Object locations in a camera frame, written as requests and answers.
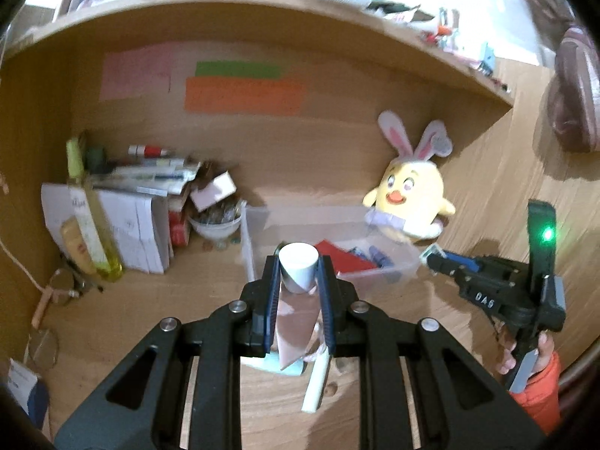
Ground yellow chick plush toy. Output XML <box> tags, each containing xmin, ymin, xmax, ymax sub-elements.
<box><xmin>363</xmin><ymin>111</ymin><xmax>456</xmax><ymax>243</ymax></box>

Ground pale green stick tube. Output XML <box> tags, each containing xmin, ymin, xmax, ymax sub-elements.
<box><xmin>301</xmin><ymin>343</ymin><xmax>330</xmax><ymax>413</ymax></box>

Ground yellow green spray bottle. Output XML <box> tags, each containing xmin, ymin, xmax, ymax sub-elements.
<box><xmin>66</xmin><ymin>137</ymin><xmax>123</xmax><ymax>282</ymax></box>

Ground eyeglasses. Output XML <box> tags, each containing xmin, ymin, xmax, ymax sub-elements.
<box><xmin>24</xmin><ymin>260</ymin><xmax>104</xmax><ymax>374</ymax></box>

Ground purple black cosmetic bottle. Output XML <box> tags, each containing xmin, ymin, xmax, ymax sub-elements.
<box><xmin>368</xmin><ymin>246</ymin><xmax>402</xmax><ymax>284</ymax></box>

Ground beige cosmetic tube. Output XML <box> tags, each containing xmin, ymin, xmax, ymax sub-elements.
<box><xmin>60</xmin><ymin>216</ymin><xmax>97</xmax><ymax>275</ymax></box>

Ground red white marker pen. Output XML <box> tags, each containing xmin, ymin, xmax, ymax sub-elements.
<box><xmin>128</xmin><ymin>145</ymin><xmax>171</xmax><ymax>159</ymax></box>

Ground small white cardboard box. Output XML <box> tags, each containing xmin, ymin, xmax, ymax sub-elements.
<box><xmin>189</xmin><ymin>172</ymin><xmax>237</xmax><ymax>212</ymax></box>

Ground stack of books papers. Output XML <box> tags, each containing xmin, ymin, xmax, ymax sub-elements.
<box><xmin>88</xmin><ymin>144</ymin><xmax>238</xmax><ymax>249</ymax></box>

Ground red packet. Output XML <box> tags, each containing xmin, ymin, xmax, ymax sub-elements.
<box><xmin>314</xmin><ymin>240</ymin><xmax>377</xmax><ymax>274</ymax></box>

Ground person's right hand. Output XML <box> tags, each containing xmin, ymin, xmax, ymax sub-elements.
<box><xmin>495</xmin><ymin>325</ymin><xmax>557</xmax><ymax>378</ymax></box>

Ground small green square box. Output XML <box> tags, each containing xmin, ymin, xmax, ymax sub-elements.
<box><xmin>419</xmin><ymin>243</ymin><xmax>447</xmax><ymax>265</ymax></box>

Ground clear plastic storage bin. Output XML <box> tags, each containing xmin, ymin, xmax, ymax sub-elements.
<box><xmin>241</xmin><ymin>206</ymin><xmax>420</xmax><ymax>294</ymax></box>

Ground orange sticky note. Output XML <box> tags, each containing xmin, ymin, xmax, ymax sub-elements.
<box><xmin>184</xmin><ymin>76</ymin><xmax>306</xmax><ymax>117</ymax></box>

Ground pink sticky note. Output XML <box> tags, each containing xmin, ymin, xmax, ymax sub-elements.
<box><xmin>99</xmin><ymin>43</ymin><xmax>174</xmax><ymax>102</ymax></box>

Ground green sticky note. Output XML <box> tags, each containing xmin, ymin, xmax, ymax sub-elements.
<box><xmin>194</xmin><ymin>60</ymin><xmax>284</xmax><ymax>79</ymax></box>

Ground blue Max razor box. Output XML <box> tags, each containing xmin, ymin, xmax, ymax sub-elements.
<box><xmin>349</xmin><ymin>247</ymin><xmax>373</xmax><ymax>264</ymax></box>

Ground white bowl of marbles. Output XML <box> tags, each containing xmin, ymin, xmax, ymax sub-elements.
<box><xmin>188</xmin><ymin>200</ymin><xmax>245</xmax><ymax>242</ymax></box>

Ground mint green tube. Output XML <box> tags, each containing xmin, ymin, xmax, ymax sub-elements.
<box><xmin>240</xmin><ymin>354</ymin><xmax>305</xmax><ymax>377</ymax></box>

